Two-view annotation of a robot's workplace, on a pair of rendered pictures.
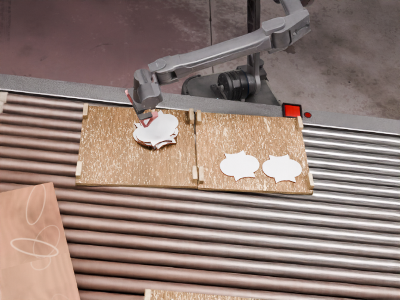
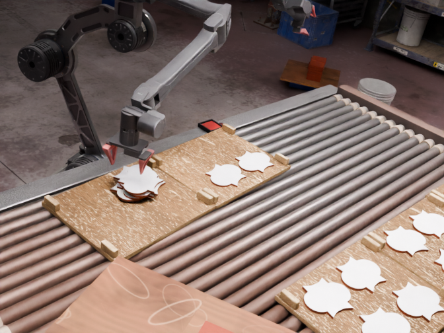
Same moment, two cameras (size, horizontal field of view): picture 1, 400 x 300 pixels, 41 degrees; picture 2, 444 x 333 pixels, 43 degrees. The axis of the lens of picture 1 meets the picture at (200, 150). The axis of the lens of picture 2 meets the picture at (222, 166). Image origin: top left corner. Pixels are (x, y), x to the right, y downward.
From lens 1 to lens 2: 1.05 m
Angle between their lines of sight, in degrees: 36
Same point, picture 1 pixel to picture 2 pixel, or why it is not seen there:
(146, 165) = (158, 213)
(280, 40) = (222, 34)
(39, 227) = (157, 294)
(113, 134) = (100, 208)
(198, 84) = not seen: hidden behind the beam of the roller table
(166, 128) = (147, 174)
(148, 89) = (151, 116)
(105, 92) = (44, 185)
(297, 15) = (223, 9)
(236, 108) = (168, 143)
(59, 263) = (213, 307)
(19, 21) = not seen: outside the picture
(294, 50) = not seen: hidden behind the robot
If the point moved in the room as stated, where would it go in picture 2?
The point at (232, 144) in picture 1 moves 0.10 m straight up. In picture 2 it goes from (201, 165) to (205, 141)
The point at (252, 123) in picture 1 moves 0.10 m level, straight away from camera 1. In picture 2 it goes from (197, 145) to (185, 132)
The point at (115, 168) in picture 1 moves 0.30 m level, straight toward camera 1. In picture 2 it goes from (137, 230) to (215, 284)
